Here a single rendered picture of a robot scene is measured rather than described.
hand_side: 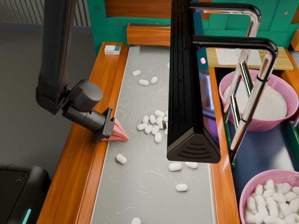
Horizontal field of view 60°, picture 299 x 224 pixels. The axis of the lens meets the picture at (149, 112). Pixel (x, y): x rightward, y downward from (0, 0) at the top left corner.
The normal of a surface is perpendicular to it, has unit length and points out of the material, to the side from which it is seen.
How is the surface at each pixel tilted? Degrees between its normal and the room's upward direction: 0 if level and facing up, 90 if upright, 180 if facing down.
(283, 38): 90
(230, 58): 0
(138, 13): 90
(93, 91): 39
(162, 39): 90
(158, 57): 0
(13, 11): 90
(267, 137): 0
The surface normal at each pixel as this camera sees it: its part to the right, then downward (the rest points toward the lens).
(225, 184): 0.00, -0.69
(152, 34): -0.07, 0.72
